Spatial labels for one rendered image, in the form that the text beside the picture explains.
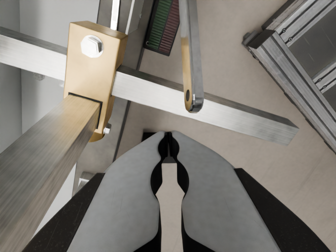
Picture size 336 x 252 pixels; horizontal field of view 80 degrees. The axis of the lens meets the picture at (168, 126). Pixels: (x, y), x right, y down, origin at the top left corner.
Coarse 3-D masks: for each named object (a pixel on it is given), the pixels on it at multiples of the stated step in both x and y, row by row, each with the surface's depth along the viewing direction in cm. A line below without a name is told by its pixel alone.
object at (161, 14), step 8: (160, 0) 30; (168, 0) 30; (160, 8) 31; (168, 8) 31; (160, 16) 31; (152, 24) 32; (160, 24) 32; (152, 32) 32; (160, 32) 32; (152, 40) 33
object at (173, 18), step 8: (176, 0) 30; (176, 8) 31; (168, 16) 31; (176, 16) 31; (168, 24) 32; (176, 24) 32; (168, 32) 32; (168, 40) 33; (160, 48) 34; (168, 48) 34
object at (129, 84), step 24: (0, 48) 21; (24, 48) 21; (48, 48) 21; (48, 72) 22; (120, 72) 22; (144, 72) 25; (120, 96) 24; (144, 96) 24; (168, 96) 24; (216, 96) 27; (216, 120) 26; (240, 120) 26; (264, 120) 26; (288, 120) 28
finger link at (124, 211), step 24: (144, 144) 11; (120, 168) 9; (144, 168) 9; (96, 192) 8; (120, 192) 8; (144, 192) 8; (96, 216) 7; (120, 216) 7; (144, 216) 7; (72, 240) 6; (96, 240) 6; (120, 240) 6; (144, 240) 6
